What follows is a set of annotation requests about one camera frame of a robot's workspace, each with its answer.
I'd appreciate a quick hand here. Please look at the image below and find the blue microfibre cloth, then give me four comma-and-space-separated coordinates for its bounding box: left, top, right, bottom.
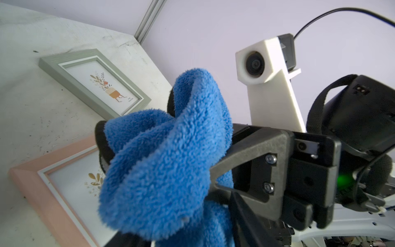
95, 69, 235, 247

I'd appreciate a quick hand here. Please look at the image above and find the aluminium enclosure frame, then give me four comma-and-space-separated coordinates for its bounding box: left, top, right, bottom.
134, 0, 167, 44

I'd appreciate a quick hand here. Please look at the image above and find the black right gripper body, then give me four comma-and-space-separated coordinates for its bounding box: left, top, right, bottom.
232, 124, 341, 231

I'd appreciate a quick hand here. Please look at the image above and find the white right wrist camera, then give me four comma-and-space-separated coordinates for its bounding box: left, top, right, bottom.
236, 34, 306, 132

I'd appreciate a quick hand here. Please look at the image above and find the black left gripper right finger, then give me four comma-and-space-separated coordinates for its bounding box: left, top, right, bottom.
229, 192, 275, 247

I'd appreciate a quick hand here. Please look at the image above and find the green picture frame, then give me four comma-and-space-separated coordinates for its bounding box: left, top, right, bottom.
39, 49, 151, 120

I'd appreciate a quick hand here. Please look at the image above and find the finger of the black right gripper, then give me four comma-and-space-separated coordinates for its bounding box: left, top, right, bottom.
207, 127, 295, 220

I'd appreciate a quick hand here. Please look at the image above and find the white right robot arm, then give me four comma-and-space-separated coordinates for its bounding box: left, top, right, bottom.
207, 75, 395, 247

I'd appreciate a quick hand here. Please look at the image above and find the pink picture frame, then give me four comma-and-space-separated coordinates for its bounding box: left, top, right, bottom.
9, 136, 116, 247

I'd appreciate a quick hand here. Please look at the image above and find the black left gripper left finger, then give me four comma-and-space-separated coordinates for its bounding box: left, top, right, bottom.
105, 232, 151, 247

